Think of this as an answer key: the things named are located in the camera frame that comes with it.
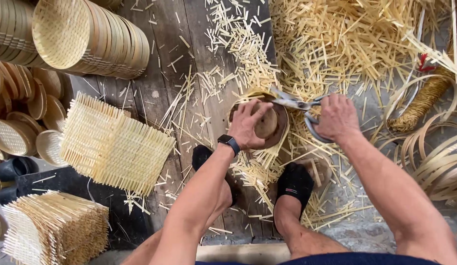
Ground person's right hand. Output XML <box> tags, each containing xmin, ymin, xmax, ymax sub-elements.
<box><xmin>312</xmin><ymin>93</ymin><xmax>358</xmax><ymax>144</ymax></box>

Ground grey metal scissors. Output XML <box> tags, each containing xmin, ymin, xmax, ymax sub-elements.
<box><xmin>269</xmin><ymin>87</ymin><xmax>335</xmax><ymax>144</ymax></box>

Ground light wooden board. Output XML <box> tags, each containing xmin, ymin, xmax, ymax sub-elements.
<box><xmin>195</xmin><ymin>242</ymin><xmax>292</xmax><ymax>265</ymax></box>

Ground heap of small bamboo trays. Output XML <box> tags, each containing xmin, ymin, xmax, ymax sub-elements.
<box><xmin>0</xmin><ymin>60</ymin><xmax>69</xmax><ymax>168</ymax></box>

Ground red tie string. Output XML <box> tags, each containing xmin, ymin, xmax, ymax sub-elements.
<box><xmin>418</xmin><ymin>53</ymin><xmax>436</xmax><ymax>73</ymax></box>

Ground bundle of bamboo hoop strips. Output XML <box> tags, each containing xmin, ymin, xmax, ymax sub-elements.
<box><xmin>374</xmin><ymin>74</ymin><xmax>457</xmax><ymax>207</ymax></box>

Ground round wooden mould block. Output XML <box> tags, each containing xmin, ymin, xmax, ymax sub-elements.
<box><xmin>251</xmin><ymin>102</ymin><xmax>279</xmax><ymax>139</ymax></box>

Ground small wooden foot block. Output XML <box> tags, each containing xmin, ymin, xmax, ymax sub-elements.
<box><xmin>294</xmin><ymin>158</ymin><xmax>333</xmax><ymax>190</ymax></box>

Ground black rubber shoe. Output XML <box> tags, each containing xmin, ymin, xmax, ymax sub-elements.
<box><xmin>0</xmin><ymin>184</ymin><xmax>20</xmax><ymax>207</ymax></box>
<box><xmin>0</xmin><ymin>156</ymin><xmax>40</xmax><ymax>182</ymax></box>

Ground dark wooden plank platform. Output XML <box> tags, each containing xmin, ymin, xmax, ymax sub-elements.
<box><xmin>68</xmin><ymin>0</ymin><xmax>284</xmax><ymax>246</ymax></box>

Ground bound straw fibre bundle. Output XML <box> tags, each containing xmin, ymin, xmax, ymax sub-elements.
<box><xmin>387</xmin><ymin>0</ymin><xmax>457</xmax><ymax>133</ymax></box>

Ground person's right leg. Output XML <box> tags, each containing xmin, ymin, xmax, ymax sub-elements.
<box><xmin>273</xmin><ymin>193</ymin><xmax>350</xmax><ymax>260</ymax></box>

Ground person's left leg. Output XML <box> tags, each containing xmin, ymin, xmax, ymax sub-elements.
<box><xmin>120</xmin><ymin>177</ymin><xmax>233</xmax><ymax>265</ymax></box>

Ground dark blue shorts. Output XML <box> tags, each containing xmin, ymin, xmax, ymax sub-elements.
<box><xmin>195</xmin><ymin>252</ymin><xmax>443</xmax><ymax>265</ymax></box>

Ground row of large bamboo baskets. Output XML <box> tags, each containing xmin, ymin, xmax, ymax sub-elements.
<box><xmin>31</xmin><ymin>0</ymin><xmax>151</xmax><ymax>80</ymax></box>
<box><xmin>0</xmin><ymin>0</ymin><xmax>43</xmax><ymax>68</ymax></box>

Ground person's leg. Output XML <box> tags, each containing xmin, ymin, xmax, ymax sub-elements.
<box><xmin>120</xmin><ymin>177</ymin><xmax>233</xmax><ymax>265</ymax></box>
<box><xmin>273</xmin><ymin>193</ymin><xmax>350</xmax><ymax>260</ymax></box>

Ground woven bamboo mat being trimmed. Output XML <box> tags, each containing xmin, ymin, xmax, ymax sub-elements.
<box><xmin>227</xmin><ymin>85</ymin><xmax>292</xmax><ymax>181</ymax></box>

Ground brown round wooden base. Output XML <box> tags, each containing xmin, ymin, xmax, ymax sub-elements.
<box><xmin>228</xmin><ymin>94</ymin><xmax>290</xmax><ymax>150</ymax></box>

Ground person's left hand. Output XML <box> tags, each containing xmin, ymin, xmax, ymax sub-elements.
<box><xmin>228</xmin><ymin>99</ymin><xmax>274</xmax><ymax>151</ymax></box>

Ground black smart watch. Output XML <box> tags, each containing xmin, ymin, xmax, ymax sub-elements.
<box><xmin>217</xmin><ymin>134</ymin><xmax>242</xmax><ymax>158</ymax></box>

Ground pile of bamboo strip offcuts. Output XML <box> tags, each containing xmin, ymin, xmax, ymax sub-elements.
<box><xmin>120</xmin><ymin>0</ymin><xmax>457</xmax><ymax>236</ymax></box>

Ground black sock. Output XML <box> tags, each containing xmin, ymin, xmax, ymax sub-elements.
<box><xmin>191</xmin><ymin>144</ymin><xmax>239</xmax><ymax>208</ymax></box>
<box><xmin>276</xmin><ymin>162</ymin><xmax>315</xmax><ymax>222</ymax></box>

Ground black floor mat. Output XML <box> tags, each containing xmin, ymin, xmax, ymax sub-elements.
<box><xmin>14</xmin><ymin>166</ymin><xmax>153</xmax><ymax>252</ymax></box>

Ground stack of square woven mats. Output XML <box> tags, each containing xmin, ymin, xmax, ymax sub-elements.
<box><xmin>1</xmin><ymin>190</ymin><xmax>110</xmax><ymax>265</ymax></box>
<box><xmin>58</xmin><ymin>91</ymin><xmax>177</xmax><ymax>197</ymax></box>

